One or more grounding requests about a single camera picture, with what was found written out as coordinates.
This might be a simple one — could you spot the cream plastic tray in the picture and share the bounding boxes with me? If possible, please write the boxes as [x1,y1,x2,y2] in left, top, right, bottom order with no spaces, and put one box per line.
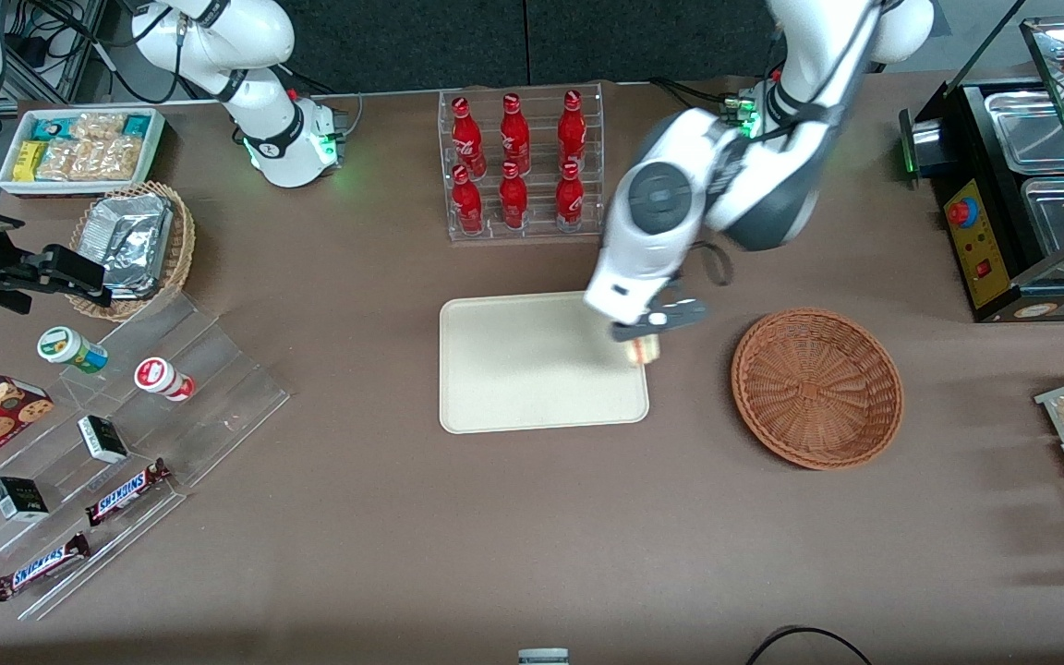
[440,288,650,435]

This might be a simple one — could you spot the small tan wicker basket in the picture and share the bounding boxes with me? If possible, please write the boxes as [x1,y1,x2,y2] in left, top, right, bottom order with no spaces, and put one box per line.
[65,181,197,322]

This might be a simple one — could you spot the large brown wicker basket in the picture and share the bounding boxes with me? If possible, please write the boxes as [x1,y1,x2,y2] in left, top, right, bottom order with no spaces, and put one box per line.
[731,308,904,471]

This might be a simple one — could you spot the small bottle with green lid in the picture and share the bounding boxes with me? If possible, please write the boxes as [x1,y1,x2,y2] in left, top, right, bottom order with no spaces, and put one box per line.
[37,326,110,375]

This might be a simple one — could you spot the silver foil package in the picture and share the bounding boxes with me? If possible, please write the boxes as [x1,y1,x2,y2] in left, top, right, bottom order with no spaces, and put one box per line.
[78,194,174,273]
[100,249,168,299]

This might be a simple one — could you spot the white snack bin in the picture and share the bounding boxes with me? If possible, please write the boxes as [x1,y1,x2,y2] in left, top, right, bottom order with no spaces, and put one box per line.
[0,107,167,198]

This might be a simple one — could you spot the yellow snack packet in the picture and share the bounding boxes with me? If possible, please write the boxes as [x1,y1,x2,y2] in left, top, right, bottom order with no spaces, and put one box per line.
[13,140,49,183]

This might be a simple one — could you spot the clear rice cracker bag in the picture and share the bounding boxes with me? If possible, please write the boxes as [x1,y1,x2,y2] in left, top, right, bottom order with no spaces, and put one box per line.
[36,140,90,182]
[79,137,143,182]
[70,112,128,141]

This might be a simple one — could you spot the clear acrylic bottle rack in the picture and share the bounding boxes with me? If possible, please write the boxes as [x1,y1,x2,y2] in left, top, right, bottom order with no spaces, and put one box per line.
[438,83,605,243]

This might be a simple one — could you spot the red cola bottle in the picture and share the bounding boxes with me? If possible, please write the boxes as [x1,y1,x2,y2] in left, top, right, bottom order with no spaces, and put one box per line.
[499,162,530,231]
[555,161,586,232]
[557,89,588,173]
[451,96,489,178]
[501,92,533,176]
[452,164,485,236]

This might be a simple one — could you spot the small bottle with red lid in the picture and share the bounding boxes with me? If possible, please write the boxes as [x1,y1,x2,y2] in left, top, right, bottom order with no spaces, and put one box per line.
[134,357,196,403]

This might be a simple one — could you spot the small black box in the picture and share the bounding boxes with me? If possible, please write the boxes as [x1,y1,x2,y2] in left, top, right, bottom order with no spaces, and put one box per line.
[0,476,51,524]
[78,415,130,465]

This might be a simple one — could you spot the clear acrylic stepped shelf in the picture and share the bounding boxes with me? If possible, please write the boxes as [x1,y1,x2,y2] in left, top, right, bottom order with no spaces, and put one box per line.
[0,294,291,622]

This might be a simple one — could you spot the Snickers bar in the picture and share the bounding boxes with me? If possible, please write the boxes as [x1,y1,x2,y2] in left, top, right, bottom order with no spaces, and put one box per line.
[0,532,91,603]
[85,458,172,528]

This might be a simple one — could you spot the black food warmer display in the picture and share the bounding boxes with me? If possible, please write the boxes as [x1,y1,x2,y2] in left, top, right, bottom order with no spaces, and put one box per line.
[899,18,1064,322]

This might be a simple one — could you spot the black cable tangle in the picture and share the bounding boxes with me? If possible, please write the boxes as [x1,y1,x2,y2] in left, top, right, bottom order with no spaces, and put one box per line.
[0,0,184,104]

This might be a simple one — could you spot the black base cables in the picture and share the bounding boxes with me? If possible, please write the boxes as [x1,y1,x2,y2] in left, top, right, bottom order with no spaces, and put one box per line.
[650,79,738,127]

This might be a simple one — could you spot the black looped cable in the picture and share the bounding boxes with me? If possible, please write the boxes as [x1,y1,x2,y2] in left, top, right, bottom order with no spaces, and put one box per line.
[744,626,875,665]

